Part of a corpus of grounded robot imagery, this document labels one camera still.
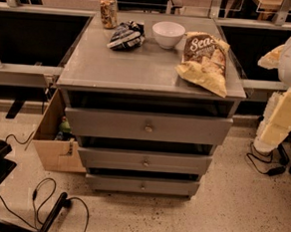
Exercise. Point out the grey bottom drawer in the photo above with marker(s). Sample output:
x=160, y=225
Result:
x=142, y=185

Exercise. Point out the dark blue snack bag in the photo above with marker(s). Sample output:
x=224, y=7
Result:
x=128, y=35

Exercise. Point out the yellow chip bag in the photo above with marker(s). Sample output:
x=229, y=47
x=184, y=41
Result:
x=204, y=62

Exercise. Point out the grey top drawer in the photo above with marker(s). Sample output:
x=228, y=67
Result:
x=190, y=129

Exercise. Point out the cardboard box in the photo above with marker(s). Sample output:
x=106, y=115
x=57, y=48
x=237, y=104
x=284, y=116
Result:
x=61, y=156

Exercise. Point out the grey drawer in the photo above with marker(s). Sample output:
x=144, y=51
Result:
x=146, y=161
x=190, y=129
x=142, y=185

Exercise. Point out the green bottle in box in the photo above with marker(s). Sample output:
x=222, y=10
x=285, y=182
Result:
x=64, y=126

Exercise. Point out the golden drink can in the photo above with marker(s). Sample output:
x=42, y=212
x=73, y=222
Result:
x=108, y=11

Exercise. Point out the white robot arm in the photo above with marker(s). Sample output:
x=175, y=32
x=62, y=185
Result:
x=276, y=123

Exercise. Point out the white bowl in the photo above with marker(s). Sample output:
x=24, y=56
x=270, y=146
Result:
x=167, y=34

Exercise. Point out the grey middle drawer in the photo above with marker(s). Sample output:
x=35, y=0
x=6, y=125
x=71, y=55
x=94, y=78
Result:
x=146, y=161

